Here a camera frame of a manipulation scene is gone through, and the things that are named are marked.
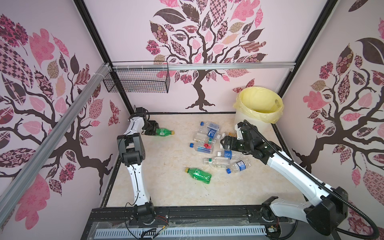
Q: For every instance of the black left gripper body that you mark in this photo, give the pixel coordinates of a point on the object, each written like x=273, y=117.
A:
x=149, y=127

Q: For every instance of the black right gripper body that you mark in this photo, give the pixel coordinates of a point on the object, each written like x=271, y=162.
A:
x=238, y=144

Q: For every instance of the green soda bottle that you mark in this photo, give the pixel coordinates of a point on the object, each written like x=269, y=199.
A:
x=199, y=175
x=164, y=132

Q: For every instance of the clear bottle green cap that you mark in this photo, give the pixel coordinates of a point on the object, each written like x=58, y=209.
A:
x=203, y=138
x=217, y=162

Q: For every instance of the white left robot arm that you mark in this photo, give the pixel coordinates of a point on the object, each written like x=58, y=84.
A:
x=132, y=154

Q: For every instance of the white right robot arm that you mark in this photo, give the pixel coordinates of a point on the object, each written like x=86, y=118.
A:
x=325, y=207

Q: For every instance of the cream bin yellow bag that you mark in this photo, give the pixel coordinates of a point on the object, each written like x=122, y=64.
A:
x=259, y=106

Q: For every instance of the bottle blue label white cap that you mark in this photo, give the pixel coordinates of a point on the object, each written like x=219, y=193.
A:
x=232, y=155

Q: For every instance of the small bottle blue cap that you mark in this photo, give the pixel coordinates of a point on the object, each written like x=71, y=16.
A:
x=238, y=166

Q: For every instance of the clear bottle pale blue label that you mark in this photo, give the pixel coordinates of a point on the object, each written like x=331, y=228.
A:
x=209, y=128

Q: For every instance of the Fiji bottle red flower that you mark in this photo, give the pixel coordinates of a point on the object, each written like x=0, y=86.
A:
x=202, y=147

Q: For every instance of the white vent strip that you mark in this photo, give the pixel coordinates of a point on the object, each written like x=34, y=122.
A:
x=179, y=232

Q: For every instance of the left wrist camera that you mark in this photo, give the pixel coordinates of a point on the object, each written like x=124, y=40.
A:
x=142, y=112

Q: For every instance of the black wire basket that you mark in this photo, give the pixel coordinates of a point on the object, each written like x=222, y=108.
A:
x=138, y=77

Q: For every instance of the aluminium rail back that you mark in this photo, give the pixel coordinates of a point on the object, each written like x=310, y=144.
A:
x=182, y=67

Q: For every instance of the aluminium rail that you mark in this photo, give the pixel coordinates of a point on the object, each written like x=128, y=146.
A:
x=24, y=179
x=182, y=67

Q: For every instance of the black base frame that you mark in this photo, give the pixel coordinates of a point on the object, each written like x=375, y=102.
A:
x=206, y=216

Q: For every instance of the aluminium rail left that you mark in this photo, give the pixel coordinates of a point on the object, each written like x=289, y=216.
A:
x=24, y=179

